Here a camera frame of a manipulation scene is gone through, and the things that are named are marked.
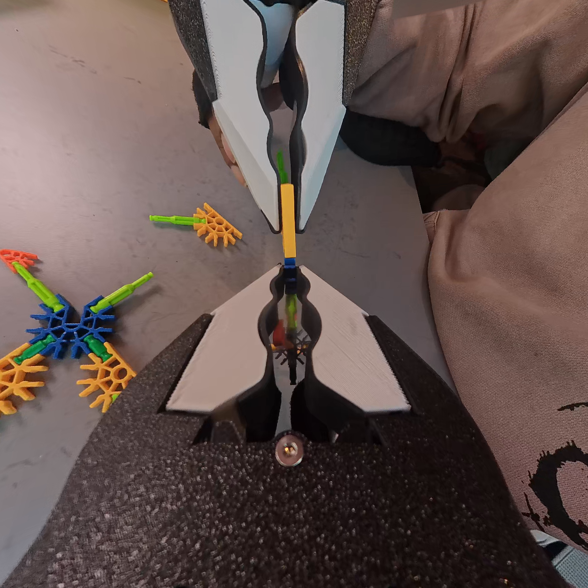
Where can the person's right forearm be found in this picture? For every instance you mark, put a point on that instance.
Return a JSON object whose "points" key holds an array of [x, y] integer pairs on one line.
{"points": [[459, 55]]}

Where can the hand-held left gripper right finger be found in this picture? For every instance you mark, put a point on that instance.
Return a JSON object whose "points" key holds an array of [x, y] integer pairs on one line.
{"points": [[363, 367]]}

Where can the person's brown hoodie torso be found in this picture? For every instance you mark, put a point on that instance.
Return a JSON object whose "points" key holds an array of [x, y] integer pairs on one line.
{"points": [[505, 321]]}

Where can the person's right hand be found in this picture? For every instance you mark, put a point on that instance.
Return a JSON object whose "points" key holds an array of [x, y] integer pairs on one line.
{"points": [[227, 151]]}

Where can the black chair armrest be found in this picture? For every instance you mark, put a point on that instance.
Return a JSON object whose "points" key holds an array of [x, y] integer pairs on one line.
{"points": [[390, 142]]}

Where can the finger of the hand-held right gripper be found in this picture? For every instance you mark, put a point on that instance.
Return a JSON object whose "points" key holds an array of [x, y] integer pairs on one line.
{"points": [[324, 92], [239, 92]]}

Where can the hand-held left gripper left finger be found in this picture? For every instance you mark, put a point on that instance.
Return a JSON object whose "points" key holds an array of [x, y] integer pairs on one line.
{"points": [[220, 367]]}

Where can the colourful toy construction model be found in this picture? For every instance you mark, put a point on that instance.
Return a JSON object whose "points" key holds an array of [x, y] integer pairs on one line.
{"points": [[288, 220]]}

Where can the blue hubs toy assembly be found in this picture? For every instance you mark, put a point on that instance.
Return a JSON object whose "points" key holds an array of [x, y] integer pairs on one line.
{"points": [[69, 328]]}

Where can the yellow fan connector green rod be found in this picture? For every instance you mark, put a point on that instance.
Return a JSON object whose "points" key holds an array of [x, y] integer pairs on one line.
{"points": [[216, 225]]}

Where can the grey desk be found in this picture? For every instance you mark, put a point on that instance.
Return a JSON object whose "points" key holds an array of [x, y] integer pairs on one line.
{"points": [[115, 138]]}

